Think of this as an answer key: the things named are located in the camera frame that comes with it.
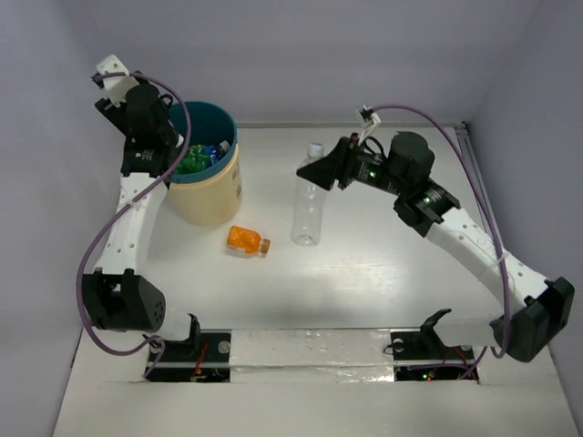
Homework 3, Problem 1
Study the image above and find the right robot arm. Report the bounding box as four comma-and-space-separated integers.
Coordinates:
296, 132, 575, 362

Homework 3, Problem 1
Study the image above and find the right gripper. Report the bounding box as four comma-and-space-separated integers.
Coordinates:
296, 132, 408, 197

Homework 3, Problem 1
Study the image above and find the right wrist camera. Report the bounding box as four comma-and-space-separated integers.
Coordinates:
356, 105, 381, 144

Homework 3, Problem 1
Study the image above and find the aluminium rail right edge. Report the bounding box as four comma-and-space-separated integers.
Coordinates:
455, 122, 505, 249

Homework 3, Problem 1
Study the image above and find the clear bottle white cap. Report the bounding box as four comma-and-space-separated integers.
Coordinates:
290, 140, 330, 248

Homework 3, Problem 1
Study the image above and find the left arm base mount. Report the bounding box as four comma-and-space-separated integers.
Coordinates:
145, 330, 231, 383

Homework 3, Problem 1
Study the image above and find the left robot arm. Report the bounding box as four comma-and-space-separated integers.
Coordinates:
76, 80, 189, 336

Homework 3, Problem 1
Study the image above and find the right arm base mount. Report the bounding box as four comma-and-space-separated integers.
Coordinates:
383, 330, 478, 382

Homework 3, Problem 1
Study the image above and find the blue label bottle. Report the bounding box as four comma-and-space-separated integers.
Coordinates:
205, 140, 230, 166

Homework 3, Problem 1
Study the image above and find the green plastic soda bottle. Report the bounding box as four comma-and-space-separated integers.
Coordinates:
174, 145, 211, 175

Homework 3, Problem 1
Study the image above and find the teal and cream bin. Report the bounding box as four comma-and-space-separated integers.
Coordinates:
169, 101, 242, 226

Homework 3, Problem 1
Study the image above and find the small orange juice bottle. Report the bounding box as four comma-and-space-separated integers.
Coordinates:
226, 226, 271, 258

